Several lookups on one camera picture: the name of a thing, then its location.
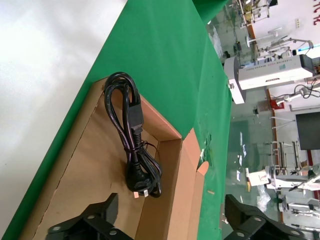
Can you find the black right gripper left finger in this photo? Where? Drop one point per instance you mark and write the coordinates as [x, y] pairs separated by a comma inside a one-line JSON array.
[[100, 225]]

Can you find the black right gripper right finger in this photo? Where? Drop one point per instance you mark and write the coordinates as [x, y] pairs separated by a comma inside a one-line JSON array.
[[252, 225]]

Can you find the empty open cardboard box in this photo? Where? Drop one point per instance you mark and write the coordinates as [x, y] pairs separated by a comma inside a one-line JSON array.
[[100, 162]]

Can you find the white lab equipment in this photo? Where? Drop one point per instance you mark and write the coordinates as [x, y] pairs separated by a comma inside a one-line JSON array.
[[275, 177]]

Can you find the small wooden stick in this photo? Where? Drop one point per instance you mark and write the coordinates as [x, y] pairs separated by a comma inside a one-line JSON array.
[[211, 192]]

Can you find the clear tape patch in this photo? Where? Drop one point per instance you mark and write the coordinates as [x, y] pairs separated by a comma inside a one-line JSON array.
[[207, 147]]

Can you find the black flat screen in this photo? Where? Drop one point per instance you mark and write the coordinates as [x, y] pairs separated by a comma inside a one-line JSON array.
[[308, 131]]

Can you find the white boxy machine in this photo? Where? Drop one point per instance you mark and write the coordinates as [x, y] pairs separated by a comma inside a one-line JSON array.
[[262, 75]]

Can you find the green table cloth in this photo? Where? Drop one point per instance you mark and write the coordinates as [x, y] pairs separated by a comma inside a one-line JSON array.
[[162, 62]]

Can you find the metal frame rack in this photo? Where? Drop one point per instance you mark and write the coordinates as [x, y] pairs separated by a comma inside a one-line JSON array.
[[282, 150]]

